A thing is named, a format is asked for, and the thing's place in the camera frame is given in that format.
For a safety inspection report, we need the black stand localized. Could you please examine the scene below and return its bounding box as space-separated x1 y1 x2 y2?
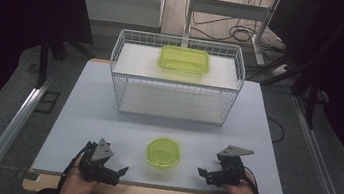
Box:
33 22 97 97
255 52 335 132

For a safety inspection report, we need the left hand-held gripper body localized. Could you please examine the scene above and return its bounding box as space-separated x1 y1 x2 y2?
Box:
76 135 125 187

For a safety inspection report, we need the black floor cable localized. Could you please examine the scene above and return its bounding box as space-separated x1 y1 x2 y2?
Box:
264 117 288 145

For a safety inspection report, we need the right hand-held gripper cable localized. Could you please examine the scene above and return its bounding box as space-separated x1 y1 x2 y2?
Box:
240 166 267 194

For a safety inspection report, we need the hand-held gripper cable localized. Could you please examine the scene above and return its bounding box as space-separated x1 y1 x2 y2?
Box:
240 166 267 194
57 137 93 194

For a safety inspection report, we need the white board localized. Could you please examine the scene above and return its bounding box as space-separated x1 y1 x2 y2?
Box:
31 53 299 194

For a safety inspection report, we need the rectangular green-lid plastic container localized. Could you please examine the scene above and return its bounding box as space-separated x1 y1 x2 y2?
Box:
156 43 213 77

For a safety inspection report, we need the small round green-lid plastic container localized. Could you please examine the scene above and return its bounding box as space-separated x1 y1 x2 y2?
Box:
144 135 183 172

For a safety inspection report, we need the person's left hand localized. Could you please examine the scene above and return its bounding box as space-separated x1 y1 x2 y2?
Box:
60 155 102 194

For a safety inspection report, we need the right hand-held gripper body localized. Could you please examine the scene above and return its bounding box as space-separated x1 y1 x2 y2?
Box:
213 144 256 190

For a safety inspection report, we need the white desk frame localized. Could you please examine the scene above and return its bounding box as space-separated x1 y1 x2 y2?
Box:
180 0 282 68

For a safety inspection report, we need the left hand-held gripper cable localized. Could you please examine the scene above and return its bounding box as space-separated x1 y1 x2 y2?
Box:
57 137 93 194

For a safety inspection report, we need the tangle of black cables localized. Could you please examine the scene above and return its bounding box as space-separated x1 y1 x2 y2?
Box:
188 0 293 54

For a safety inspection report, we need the white wire rack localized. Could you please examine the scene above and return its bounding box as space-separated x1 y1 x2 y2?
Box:
102 27 250 130

